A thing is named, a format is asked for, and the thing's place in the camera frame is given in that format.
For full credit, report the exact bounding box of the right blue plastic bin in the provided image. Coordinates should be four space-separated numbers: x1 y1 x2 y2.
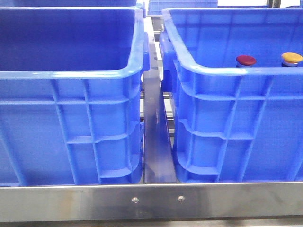
162 8 303 183

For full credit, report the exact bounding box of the rear right blue bin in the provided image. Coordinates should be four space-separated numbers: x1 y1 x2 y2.
148 0 218 16

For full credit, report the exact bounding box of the metal divider bar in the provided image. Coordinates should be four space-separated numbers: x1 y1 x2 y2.
143 35 177 184

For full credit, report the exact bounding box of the blue plastic bin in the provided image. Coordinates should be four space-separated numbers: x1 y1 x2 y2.
162 8 303 183
0 7 149 187

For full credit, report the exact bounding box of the stainless steel front rail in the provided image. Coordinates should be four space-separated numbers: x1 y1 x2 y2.
0 182 303 222

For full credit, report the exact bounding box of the rear left blue bin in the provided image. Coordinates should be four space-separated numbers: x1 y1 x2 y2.
0 0 145 10

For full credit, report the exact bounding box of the red mushroom push button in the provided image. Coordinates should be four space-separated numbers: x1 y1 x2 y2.
236 55 257 68

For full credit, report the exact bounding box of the left blue plastic bin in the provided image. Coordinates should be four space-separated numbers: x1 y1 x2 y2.
0 7 149 187

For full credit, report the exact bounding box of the rail screw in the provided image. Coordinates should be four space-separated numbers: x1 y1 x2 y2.
132 197 139 203
178 196 185 202

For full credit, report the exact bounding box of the right rail screw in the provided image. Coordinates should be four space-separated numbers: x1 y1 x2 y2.
178 196 185 202

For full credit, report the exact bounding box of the left rail screw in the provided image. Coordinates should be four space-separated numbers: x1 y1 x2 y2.
132 197 139 203

